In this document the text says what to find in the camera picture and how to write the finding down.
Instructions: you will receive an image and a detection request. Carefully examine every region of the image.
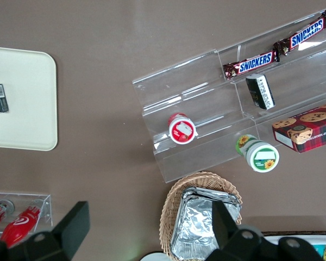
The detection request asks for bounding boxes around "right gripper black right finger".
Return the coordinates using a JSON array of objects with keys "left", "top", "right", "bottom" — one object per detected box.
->
[{"left": 211, "top": 200, "right": 238, "bottom": 251}]

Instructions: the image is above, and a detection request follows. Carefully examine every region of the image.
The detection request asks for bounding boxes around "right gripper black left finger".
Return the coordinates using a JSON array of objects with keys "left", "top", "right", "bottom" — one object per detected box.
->
[{"left": 51, "top": 200, "right": 91, "bottom": 260}]

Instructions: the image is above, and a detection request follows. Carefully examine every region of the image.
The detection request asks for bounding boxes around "aluminium foil tray stack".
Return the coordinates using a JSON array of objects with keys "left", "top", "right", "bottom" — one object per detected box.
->
[{"left": 170, "top": 186, "right": 242, "bottom": 261}]

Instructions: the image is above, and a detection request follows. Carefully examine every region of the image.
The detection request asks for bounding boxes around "light tan wicker basket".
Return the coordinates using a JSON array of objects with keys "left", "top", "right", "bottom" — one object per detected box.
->
[{"left": 159, "top": 170, "right": 243, "bottom": 259}]

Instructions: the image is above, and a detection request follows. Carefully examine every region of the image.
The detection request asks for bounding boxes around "white rectangular snack tray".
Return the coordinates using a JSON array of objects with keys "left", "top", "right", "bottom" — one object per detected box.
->
[{"left": 262, "top": 234, "right": 326, "bottom": 261}]

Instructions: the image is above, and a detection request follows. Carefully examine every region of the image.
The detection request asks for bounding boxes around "cream plastic tray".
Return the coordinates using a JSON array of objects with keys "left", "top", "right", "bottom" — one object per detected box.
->
[{"left": 0, "top": 45, "right": 58, "bottom": 152}]

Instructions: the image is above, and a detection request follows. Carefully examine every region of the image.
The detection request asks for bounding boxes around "clear acrylic bottle rack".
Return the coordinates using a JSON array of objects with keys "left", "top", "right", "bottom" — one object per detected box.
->
[{"left": 0, "top": 191, "right": 54, "bottom": 238}]

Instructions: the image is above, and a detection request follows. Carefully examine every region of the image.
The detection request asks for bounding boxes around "green sunflower lid cup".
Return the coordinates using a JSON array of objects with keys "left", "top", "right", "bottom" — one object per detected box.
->
[{"left": 235, "top": 133, "right": 280, "bottom": 173}]

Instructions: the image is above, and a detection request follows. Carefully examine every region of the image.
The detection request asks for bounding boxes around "teal snack packet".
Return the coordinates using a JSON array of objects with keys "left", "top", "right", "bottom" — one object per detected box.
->
[{"left": 313, "top": 244, "right": 326, "bottom": 258}]

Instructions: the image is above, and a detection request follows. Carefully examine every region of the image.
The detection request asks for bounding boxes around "red strawberry lid cup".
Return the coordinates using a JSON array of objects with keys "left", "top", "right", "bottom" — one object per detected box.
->
[{"left": 168, "top": 112, "right": 200, "bottom": 144}]

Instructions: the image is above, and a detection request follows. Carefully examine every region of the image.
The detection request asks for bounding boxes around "red tartan cookie box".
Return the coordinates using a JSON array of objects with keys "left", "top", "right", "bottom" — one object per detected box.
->
[{"left": 271, "top": 100, "right": 326, "bottom": 154}]

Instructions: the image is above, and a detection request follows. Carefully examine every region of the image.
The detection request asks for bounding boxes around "black box with white side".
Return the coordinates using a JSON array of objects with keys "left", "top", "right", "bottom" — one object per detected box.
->
[{"left": 245, "top": 73, "right": 276, "bottom": 110}]

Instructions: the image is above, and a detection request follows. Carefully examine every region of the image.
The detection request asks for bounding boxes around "clear acrylic stepped stand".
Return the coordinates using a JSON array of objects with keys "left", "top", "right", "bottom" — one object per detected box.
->
[
  {"left": 216, "top": 9, "right": 326, "bottom": 154},
  {"left": 132, "top": 48, "right": 260, "bottom": 183}
]

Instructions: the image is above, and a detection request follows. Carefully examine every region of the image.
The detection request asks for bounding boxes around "brown Snickers bar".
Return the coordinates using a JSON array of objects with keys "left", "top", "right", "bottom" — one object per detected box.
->
[
  {"left": 272, "top": 10, "right": 326, "bottom": 57},
  {"left": 223, "top": 49, "right": 281, "bottom": 81}
]

